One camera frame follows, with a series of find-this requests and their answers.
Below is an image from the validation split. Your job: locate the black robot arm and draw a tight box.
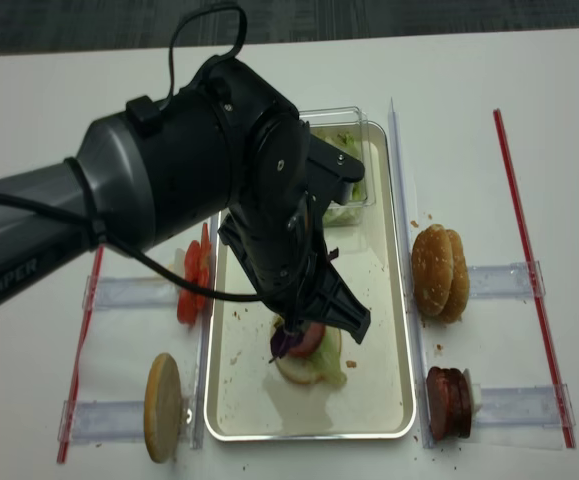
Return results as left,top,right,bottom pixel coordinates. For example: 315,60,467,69
0,55,371,341

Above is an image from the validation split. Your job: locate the lower right clear holder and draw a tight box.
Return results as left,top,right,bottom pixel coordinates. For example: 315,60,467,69
473,384,576,428

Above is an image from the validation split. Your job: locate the shredded green lettuce pile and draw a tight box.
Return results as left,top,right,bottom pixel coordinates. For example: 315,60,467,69
313,128,368,227

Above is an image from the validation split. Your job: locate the white stopper by tomatoes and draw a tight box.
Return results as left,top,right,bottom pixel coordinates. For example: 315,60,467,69
169,248,186,277

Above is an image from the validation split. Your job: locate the round pink meat slice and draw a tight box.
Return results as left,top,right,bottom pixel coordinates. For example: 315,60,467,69
288,322,326,358

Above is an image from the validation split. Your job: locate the clear vertical rail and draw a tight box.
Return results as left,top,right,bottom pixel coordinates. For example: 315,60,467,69
388,100,435,449
190,213,221,450

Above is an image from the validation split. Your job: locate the red strip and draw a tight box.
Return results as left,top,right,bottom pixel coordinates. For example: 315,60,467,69
492,109,577,450
56,247,104,465

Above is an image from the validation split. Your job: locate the right clear vertical rail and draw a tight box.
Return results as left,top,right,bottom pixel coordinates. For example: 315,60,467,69
388,100,435,449

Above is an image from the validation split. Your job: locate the red tomato slice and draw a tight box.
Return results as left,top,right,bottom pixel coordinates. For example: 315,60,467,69
197,223,212,289
177,240,201,326

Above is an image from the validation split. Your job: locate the dark meat patty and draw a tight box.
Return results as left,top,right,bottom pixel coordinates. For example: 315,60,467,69
448,368,472,439
426,367,452,441

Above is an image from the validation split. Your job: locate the front sesame bun top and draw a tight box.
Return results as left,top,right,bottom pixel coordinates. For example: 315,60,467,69
411,224,454,317

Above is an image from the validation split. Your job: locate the left clear vertical rail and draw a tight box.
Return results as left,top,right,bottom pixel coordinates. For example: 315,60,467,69
190,213,221,450

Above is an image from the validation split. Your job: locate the white stopper by patties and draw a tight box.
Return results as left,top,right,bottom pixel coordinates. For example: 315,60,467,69
463,368,482,416

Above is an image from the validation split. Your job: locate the front dark meat patty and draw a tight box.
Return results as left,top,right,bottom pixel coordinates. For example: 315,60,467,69
426,367,452,441

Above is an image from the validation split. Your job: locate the standing pale bun slice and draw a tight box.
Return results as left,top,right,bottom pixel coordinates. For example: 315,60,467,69
143,352,182,464

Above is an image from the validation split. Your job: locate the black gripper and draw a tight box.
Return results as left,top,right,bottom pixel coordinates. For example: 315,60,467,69
219,134,371,344

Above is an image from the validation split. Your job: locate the clear plastic salad container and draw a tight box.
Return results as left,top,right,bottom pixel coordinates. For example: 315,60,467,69
300,106,375,228

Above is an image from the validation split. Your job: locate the rear red tomato slice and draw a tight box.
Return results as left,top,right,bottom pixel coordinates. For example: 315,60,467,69
197,223,212,289

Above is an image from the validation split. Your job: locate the purple cabbage leaf piece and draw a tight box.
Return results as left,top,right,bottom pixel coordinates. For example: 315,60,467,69
270,331,305,362

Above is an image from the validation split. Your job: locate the green lettuce leaf on bun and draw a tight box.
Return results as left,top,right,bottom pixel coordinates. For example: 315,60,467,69
310,327,347,387

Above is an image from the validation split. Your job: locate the rear sesame bun top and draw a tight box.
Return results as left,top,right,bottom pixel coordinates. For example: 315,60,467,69
440,229,470,323

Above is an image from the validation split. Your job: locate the clear holder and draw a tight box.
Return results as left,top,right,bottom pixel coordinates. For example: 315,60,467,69
473,384,576,428
57,400,145,444
83,276,178,311
468,261,546,300

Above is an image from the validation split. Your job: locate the white rectangular serving tray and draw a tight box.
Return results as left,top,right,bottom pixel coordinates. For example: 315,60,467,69
204,122,415,441

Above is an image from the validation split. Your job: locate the upper right clear holder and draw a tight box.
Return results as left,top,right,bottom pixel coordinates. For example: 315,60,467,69
468,261,546,300

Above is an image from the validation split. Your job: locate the front red tomato slice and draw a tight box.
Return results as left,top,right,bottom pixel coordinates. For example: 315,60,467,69
177,240,201,326

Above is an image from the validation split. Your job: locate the sesame bun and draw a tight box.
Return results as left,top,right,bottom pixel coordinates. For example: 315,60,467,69
411,224,454,317
440,229,470,323

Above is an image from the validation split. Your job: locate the bottom bun slice on tray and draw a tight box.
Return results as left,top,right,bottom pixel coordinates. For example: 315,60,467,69
273,355,323,385

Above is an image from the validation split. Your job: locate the lower left clear holder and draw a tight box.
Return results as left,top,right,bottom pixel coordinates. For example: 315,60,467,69
57,400,145,444

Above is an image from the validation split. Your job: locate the left red strip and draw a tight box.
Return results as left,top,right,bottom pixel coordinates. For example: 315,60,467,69
56,247,104,465

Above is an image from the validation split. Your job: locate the right red strip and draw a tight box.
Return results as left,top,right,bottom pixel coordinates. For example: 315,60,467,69
492,109,577,450

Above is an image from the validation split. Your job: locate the upper left clear holder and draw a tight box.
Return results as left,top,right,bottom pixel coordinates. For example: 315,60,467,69
83,276,178,311

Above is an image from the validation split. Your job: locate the rear dark meat patty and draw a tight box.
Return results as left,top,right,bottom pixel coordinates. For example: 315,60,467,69
448,368,472,439

